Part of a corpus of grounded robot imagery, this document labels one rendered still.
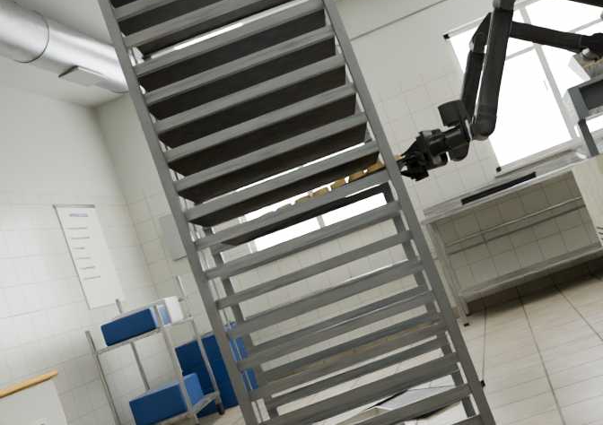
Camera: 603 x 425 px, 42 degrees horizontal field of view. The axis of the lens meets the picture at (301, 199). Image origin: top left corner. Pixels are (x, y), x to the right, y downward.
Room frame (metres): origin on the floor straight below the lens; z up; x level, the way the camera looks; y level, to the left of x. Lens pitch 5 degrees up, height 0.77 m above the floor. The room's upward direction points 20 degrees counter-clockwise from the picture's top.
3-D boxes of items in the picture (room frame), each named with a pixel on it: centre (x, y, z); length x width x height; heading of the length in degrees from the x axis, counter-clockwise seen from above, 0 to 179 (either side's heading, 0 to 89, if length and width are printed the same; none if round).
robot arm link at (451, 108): (2.20, -0.50, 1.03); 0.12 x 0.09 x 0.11; 90
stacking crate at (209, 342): (6.83, 1.16, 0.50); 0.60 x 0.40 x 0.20; 170
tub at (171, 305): (6.09, 1.41, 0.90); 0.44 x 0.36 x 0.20; 86
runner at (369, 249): (2.25, 0.04, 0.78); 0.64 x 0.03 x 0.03; 89
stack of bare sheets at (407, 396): (4.00, -0.18, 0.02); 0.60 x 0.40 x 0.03; 34
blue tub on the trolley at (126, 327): (5.71, 1.43, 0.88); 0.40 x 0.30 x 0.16; 81
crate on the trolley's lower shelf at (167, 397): (5.92, 1.43, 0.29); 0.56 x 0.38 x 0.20; 176
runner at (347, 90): (2.25, 0.04, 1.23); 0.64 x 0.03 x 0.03; 89
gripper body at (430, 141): (2.23, -0.42, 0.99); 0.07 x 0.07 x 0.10; 59
